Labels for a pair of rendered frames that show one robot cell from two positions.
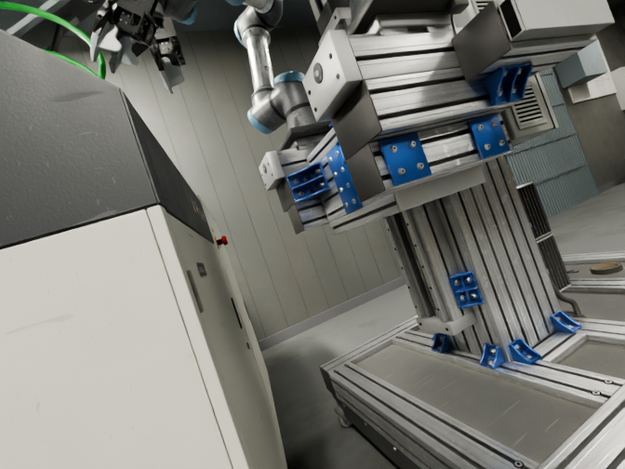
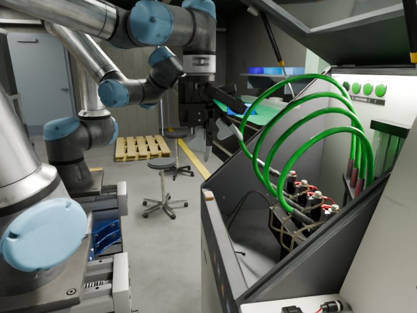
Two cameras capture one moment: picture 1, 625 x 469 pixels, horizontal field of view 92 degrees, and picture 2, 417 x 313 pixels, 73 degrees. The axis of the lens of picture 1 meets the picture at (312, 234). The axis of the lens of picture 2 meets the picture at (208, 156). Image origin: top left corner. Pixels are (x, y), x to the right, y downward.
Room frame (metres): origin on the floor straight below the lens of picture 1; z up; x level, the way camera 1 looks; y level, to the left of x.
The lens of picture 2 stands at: (1.53, 0.32, 1.44)
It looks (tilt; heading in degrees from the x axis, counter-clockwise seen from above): 17 degrees down; 185
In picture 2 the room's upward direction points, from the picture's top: straight up
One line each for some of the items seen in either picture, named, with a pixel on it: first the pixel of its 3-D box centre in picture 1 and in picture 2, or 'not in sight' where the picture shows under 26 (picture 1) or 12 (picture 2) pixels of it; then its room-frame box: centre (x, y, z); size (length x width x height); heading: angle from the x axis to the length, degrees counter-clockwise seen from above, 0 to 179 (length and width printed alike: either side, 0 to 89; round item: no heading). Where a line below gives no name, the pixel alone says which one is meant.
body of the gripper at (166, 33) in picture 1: (162, 42); (196, 101); (0.85, 0.22, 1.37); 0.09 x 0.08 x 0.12; 104
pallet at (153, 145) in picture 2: not in sight; (141, 147); (-3.36, -1.40, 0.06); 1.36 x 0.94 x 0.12; 19
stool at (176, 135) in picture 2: not in sight; (178, 154); (-2.19, -0.47, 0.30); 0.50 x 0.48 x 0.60; 163
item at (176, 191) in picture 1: (179, 204); (218, 246); (0.72, 0.27, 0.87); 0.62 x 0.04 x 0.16; 14
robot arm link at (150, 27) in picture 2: (178, 2); (157, 25); (0.92, 0.16, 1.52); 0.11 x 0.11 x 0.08; 53
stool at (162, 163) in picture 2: not in sight; (165, 185); (-1.15, -0.40, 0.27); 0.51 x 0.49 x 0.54; 19
